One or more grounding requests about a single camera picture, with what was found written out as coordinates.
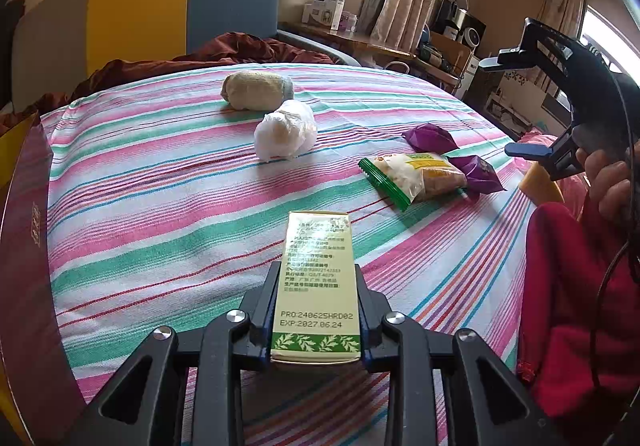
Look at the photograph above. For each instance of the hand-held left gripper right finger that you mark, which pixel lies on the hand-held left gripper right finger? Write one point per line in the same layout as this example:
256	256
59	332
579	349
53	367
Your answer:
372	326

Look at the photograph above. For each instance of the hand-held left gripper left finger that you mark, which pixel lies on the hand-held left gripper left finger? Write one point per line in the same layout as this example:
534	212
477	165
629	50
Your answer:
257	321

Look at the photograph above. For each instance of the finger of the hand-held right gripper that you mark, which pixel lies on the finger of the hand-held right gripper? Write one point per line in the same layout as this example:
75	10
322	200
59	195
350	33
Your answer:
505	59
530	149

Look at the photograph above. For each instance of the purple snack packet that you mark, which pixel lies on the purple snack packet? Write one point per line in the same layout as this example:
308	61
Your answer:
477	175
430	136

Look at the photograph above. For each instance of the green and cream carton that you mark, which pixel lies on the green and cream carton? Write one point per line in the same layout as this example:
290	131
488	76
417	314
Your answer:
315	286

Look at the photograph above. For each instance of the maroon gift box gold lining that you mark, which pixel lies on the maroon gift box gold lining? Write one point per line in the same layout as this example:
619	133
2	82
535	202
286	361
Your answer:
30	251

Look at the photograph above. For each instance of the person's right forearm red sleeve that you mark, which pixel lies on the person's right forearm red sleeve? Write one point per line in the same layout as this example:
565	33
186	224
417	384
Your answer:
565	301

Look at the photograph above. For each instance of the person's right hand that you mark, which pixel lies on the person's right hand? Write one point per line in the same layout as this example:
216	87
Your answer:
607	188

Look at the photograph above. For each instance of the yellow sponge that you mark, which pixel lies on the yellow sponge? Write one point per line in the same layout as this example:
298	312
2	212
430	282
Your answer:
540	183

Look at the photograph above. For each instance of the silver black speaker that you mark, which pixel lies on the silver black speaker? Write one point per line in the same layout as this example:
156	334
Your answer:
467	28

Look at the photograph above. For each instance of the cardboard box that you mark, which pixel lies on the cardboard box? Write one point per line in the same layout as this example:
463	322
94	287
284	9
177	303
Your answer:
452	50

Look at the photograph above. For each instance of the side window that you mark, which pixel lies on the side window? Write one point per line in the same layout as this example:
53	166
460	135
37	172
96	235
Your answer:
607	38

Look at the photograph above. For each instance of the side window curtain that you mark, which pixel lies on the side window curtain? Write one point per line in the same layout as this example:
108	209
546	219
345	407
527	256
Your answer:
562	0

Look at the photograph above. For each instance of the green clear snack packet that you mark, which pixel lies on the green clear snack packet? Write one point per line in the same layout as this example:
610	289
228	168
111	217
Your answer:
415	175

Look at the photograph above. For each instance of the striped bed sheet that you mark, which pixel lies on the striped bed sheet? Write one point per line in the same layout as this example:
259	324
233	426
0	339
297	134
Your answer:
175	206

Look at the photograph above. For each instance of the wooden desk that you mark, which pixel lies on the wooden desk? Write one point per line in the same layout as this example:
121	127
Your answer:
350	43

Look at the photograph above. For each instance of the small purple jar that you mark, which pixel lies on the small purple jar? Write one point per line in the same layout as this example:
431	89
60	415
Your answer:
349	23

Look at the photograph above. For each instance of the white appliance box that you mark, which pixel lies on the white appliance box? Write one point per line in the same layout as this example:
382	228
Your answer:
322	8

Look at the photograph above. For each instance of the white plastic bag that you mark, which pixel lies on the white plastic bag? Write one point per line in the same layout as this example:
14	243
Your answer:
285	130

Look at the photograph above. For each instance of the beige rolled sock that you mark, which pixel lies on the beige rolled sock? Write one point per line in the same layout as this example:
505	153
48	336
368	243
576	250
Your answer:
255	89

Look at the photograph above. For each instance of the dark red blanket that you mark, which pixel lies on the dark red blanket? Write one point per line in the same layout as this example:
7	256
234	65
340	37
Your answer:
235	48

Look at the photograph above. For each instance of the grey yellow blue sofa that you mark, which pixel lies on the grey yellow blue sofa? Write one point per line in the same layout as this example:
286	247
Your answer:
150	10

